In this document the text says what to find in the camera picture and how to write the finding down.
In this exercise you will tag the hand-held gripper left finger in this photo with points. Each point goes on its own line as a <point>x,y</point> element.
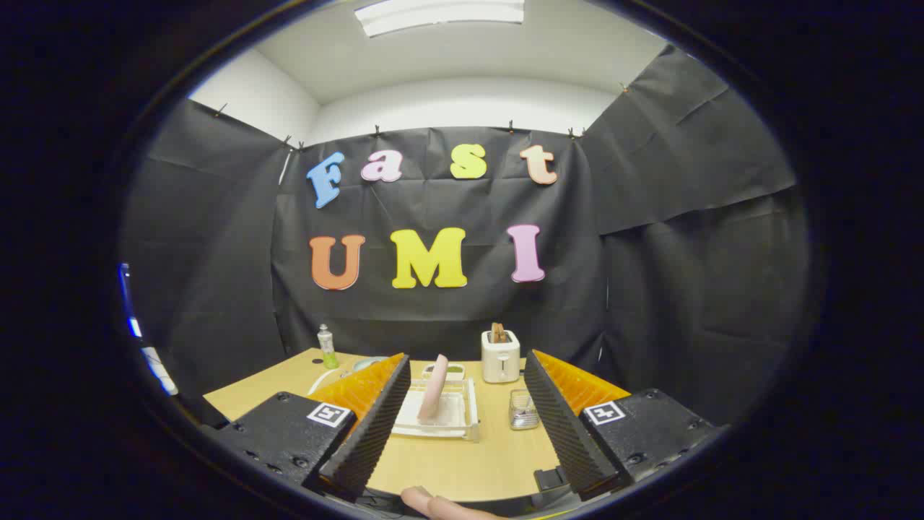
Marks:
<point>375,433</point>

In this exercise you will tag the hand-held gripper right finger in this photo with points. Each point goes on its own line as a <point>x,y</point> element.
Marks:
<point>559,433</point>

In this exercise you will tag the pink plate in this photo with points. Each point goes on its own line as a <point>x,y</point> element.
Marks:
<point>433,390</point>

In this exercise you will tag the white drain tray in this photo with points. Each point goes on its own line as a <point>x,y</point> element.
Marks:
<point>451,415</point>

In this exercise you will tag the white toaster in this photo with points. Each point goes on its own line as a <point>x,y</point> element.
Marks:
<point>500,361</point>

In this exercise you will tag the white and green squeeze bottle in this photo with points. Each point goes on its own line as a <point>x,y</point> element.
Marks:
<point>328,350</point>

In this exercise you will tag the white divided condiment tray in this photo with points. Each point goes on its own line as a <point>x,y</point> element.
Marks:
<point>455,371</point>

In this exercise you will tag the black backdrop cloth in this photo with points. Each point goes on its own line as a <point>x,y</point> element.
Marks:
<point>447,318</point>

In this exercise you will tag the ceiling light panel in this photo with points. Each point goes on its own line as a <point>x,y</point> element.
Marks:
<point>440,14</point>

